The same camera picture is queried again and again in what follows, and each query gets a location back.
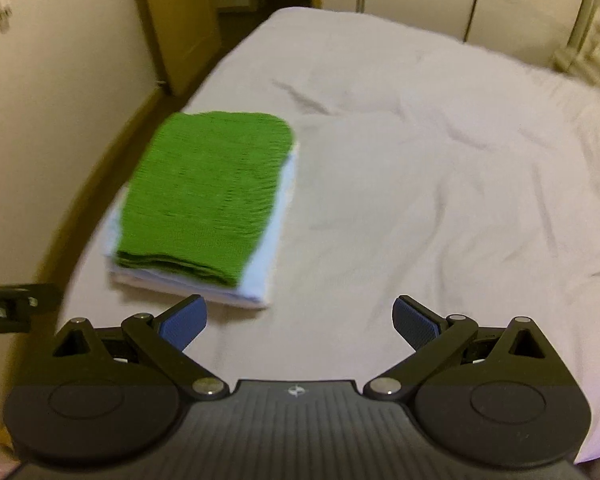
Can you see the cream folded cloth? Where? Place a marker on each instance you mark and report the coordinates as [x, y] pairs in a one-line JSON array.
[[155, 285]]

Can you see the green knit sweater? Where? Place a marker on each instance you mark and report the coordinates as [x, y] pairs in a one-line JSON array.
[[205, 195]]

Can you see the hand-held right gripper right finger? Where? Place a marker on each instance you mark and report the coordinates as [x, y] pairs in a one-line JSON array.
[[415, 322]]

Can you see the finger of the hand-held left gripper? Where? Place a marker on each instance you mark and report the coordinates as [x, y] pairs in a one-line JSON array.
[[40, 295]]

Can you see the wooden door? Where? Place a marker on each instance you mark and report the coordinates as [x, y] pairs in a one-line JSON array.
[[180, 20]]

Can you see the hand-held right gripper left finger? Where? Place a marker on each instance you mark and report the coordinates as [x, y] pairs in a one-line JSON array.
[[182, 322]]

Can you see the blue folded cloth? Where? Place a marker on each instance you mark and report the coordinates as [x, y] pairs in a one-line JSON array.
[[285, 200]]

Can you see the lilac duvet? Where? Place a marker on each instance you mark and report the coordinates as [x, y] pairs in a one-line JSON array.
[[430, 160]]

